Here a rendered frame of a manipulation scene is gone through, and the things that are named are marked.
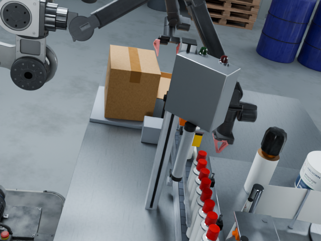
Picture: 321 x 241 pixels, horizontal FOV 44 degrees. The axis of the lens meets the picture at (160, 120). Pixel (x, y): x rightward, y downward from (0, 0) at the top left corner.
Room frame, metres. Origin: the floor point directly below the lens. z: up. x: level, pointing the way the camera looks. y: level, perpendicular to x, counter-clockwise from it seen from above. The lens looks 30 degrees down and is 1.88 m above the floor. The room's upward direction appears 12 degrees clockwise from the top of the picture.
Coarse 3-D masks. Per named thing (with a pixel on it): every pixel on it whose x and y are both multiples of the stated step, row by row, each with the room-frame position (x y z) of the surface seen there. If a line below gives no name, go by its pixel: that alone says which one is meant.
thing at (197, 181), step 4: (204, 168) 1.10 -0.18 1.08; (200, 172) 1.08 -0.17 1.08; (204, 172) 1.08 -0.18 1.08; (208, 172) 1.08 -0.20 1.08; (200, 176) 1.08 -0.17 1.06; (204, 176) 1.07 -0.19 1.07; (208, 176) 1.08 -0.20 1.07; (196, 180) 1.08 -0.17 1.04; (200, 180) 1.07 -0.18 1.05; (196, 184) 1.07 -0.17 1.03; (192, 188) 1.09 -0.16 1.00; (192, 192) 1.08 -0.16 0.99; (192, 196) 1.07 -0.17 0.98; (192, 200) 1.07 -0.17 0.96
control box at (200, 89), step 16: (176, 64) 1.07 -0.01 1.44; (192, 64) 1.05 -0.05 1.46; (208, 64) 1.05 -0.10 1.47; (176, 80) 1.07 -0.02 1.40; (192, 80) 1.04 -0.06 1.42; (208, 80) 1.02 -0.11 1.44; (224, 80) 1.00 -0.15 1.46; (176, 96) 1.06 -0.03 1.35; (192, 96) 1.04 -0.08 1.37; (208, 96) 1.01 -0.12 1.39; (224, 96) 1.02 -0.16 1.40; (176, 112) 1.06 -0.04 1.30; (192, 112) 1.03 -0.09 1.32; (208, 112) 1.01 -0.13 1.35; (224, 112) 1.05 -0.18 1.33; (208, 128) 1.00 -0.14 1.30
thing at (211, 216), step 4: (208, 212) 0.89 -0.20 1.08; (212, 212) 0.89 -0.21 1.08; (208, 216) 0.87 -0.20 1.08; (212, 216) 0.87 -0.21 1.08; (216, 216) 0.88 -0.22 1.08; (204, 220) 0.88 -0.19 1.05; (208, 220) 0.87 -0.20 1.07; (212, 220) 0.86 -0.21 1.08; (216, 220) 0.87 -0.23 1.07; (200, 224) 0.88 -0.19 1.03; (204, 224) 0.87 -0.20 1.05; (208, 224) 0.86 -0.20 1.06; (200, 228) 0.87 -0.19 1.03; (204, 228) 0.86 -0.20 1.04; (200, 232) 0.87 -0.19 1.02; (204, 232) 0.86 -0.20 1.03; (196, 236) 0.88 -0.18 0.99; (200, 236) 0.86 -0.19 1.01; (196, 240) 0.87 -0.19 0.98; (200, 240) 0.86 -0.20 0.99
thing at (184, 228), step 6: (192, 156) 1.45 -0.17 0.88; (186, 162) 1.40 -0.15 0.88; (192, 162) 1.41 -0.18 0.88; (186, 168) 1.35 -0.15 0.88; (186, 174) 1.31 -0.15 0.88; (180, 186) 1.23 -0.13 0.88; (180, 192) 1.19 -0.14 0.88; (180, 198) 1.16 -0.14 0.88; (180, 204) 1.12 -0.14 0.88; (180, 210) 1.09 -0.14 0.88; (186, 228) 1.01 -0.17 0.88; (186, 240) 0.96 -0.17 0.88
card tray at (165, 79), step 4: (160, 72) 2.32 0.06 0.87; (164, 72) 2.32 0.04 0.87; (164, 76) 2.32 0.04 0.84; (168, 76) 2.33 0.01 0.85; (160, 80) 2.27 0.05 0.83; (164, 80) 2.28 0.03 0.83; (168, 80) 2.29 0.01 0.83; (160, 84) 2.21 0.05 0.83; (164, 84) 2.23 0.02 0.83; (168, 84) 2.24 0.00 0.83; (160, 88) 2.15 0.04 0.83; (164, 88) 2.17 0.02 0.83; (168, 88) 2.18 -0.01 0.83; (160, 92) 2.10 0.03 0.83; (164, 92) 2.11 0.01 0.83; (160, 96) 2.05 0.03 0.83
